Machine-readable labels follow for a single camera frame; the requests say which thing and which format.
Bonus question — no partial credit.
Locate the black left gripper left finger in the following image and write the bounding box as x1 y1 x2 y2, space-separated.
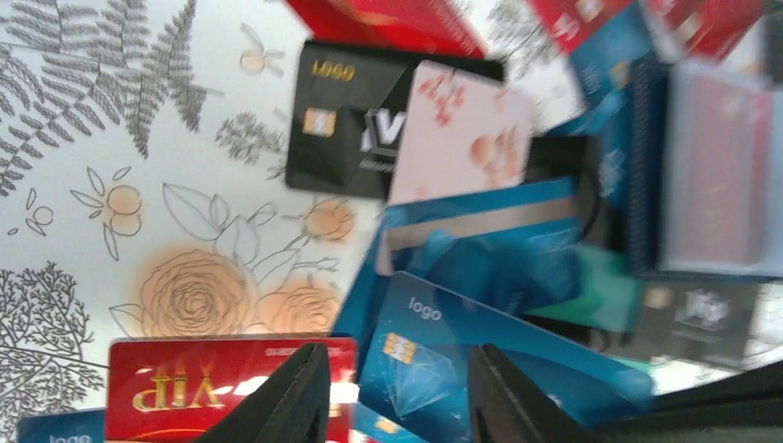
195 343 331 443

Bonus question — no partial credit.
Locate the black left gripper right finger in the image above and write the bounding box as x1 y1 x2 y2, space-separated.
467 344 600 443

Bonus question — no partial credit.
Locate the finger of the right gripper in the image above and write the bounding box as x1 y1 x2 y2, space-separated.
596 362 782 443

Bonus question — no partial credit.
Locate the blue VIP logo card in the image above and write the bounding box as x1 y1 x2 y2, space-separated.
359 271 654 442

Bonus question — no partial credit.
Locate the dark blue card holder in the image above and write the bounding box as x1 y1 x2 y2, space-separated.
625 57 782 281

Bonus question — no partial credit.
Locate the red VIP card gold text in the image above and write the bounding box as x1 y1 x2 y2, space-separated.
644 0 765 60

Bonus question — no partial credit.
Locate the small black LOGO card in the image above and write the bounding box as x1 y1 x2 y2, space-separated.
623 281 762 368

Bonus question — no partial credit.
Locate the red card left pile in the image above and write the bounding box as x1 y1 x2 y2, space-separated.
104 336 359 443

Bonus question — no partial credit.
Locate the teal green card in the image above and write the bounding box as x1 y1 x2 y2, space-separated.
527 245 644 332

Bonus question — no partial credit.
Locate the blue stripe back card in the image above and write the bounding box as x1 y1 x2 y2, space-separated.
334 177 582 341

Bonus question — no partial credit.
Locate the blue card front bottom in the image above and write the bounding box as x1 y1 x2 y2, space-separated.
17 409 105 443

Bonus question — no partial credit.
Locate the white blossom card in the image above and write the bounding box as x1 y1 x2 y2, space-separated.
388 61 535 205

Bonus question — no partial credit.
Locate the dark grey LOGO card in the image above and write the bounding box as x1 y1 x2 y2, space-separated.
285 41 505 199

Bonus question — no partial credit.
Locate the blue card left pile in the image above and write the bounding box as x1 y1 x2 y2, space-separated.
570 1 654 108

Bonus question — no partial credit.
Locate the floral patterned table mat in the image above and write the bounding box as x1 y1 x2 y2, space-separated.
1 1 584 440

